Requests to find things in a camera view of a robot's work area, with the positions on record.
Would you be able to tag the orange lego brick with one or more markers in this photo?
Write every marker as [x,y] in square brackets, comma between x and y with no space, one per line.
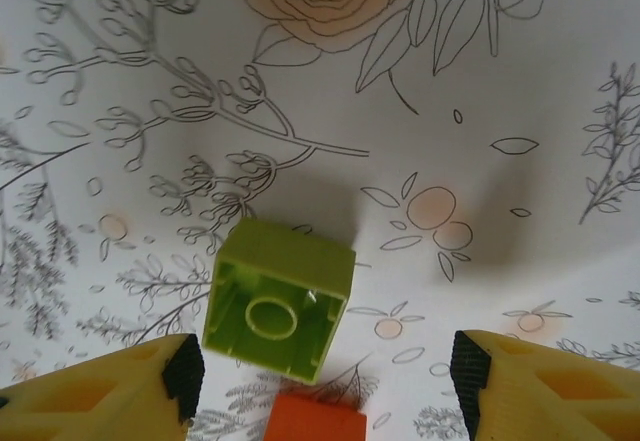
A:
[315,421]

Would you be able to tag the floral patterned table cover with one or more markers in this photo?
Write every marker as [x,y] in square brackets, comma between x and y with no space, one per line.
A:
[150,11]

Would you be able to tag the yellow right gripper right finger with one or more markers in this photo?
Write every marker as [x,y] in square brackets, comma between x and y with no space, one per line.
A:
[550,391]

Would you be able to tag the green square lego brick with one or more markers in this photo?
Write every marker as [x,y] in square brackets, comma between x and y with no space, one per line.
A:
[285,261]

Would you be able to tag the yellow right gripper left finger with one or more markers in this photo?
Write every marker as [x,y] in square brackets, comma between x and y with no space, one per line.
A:
[90,401]

